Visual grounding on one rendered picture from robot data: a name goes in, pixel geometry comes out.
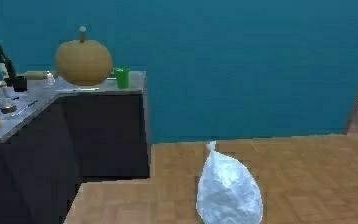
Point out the green cup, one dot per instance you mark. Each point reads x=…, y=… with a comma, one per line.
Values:
x=122, y=77

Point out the black kitchen counter grey top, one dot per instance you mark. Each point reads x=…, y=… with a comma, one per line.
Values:
x=97, y=133

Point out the white tied garbage bag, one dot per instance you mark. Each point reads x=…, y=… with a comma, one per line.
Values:
x=228, y=190

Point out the orange pumpkin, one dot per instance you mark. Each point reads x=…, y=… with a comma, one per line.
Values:
x=83, y=61

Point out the clear salt shaker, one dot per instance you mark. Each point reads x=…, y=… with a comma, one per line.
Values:
x=49, y=79

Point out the wooden rolling pin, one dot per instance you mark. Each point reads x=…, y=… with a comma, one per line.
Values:
x=37, y=75

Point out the silver kitchen knife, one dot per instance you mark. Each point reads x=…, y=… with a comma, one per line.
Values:
x=23, y=107

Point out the small black box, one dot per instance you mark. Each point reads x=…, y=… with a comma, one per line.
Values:
x=20, y=84

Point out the silver pepper mill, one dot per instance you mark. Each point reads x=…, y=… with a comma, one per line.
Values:
x=3, y=96

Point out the dark wine bottle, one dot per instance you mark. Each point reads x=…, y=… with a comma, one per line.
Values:
x=5, y=65

